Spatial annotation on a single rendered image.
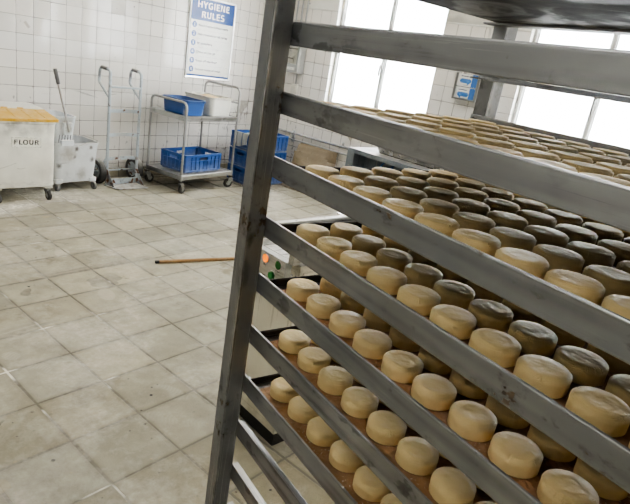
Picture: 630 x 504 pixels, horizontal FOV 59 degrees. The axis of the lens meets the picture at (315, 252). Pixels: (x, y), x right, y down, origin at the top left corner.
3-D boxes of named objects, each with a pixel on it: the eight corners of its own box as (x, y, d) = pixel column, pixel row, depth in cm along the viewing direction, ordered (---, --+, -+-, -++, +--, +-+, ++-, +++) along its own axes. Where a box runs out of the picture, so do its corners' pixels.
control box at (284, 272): (251, 272, 231) (255, 240, 226) (287, 295, 214) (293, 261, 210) (244, 273, 228) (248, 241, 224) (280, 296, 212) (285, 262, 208)
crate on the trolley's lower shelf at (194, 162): (196, 162, 658) (197, 146, 652) (220, 170, 640) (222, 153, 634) (159, 166, 612) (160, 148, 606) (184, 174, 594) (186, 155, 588)
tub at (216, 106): (203, 109, 646) (205, 92, 640) (233, 117, 626) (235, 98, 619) (181, 109, 616) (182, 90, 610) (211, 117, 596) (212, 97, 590)
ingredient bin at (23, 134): (-8, 206, 462) (-11, 111, 437) (-34, 185, 501) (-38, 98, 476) (58, 201, 501) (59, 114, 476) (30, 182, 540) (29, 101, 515)
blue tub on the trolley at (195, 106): (181, 110, 612) (183, 95, 607) (206, 117, 590) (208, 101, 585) (159, 109, 588) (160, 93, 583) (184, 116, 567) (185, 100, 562)
